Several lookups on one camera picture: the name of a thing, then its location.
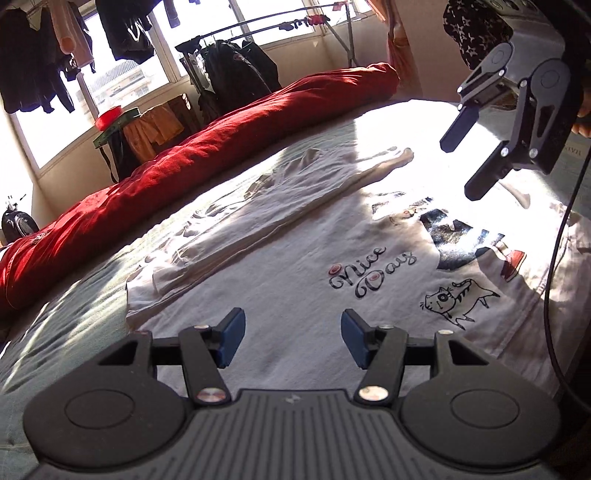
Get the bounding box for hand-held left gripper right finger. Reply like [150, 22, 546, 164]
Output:
[340, 308, 491, 408]

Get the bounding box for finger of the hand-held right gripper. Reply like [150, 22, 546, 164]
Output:
[464, 89, 574, 202]
[440, 66, 505, 154]

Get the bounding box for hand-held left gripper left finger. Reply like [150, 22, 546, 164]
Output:
[98, 307, 246, 408]

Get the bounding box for white printed long-sleeve shirt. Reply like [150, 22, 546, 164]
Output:
[126, 147, 591, 402]

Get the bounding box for metal clothes rack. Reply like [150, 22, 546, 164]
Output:
[175, 2, 358, 93]

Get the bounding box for person's right hand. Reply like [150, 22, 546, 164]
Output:
[573, 99, 591, 138]

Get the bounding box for dark star-printed garment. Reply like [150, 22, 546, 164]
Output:
[443, 0, 515, 70]

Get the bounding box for orange curtain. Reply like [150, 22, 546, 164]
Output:
[369, 0, 423, 100]

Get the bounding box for green plaid bed sheet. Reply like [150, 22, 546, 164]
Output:
[0, 99, 591, 480]

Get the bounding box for row of hanging socks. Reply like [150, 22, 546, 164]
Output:
[278, 13, 334, 32]

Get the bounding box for red duvet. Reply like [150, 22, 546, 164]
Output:
[0, 62, 400, 319]

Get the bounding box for black hanging coat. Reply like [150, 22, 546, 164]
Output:
[247, 41, 283, 93]

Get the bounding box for black bag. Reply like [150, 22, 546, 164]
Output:
[99, 131, 139, 183]

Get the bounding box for brown hanging garment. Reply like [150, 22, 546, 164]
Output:
[168, 95, 201, 134]

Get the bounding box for black backpack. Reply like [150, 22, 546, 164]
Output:
[1, 198, 41, 247]

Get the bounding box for black jacket with patch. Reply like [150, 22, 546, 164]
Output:
[201, 39, 259, 109]

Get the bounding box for red bowl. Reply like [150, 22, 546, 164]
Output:
[95, 106, 123, 131]

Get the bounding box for window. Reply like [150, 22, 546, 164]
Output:
[0, 0, 384, 176]

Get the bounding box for dark hanging sock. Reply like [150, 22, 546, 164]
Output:
[161, 0, 182, 28]

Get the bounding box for black hanging garment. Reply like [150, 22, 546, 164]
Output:
[95, 0, 155, 65]

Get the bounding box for pink hanging garment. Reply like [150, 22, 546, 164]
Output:
[48, 0, 94, 69]

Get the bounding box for black hanging jacket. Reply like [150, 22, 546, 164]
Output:
[0, 4, 75, 115]

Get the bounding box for black cable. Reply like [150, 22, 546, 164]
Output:
[544, 152, 591, 411]

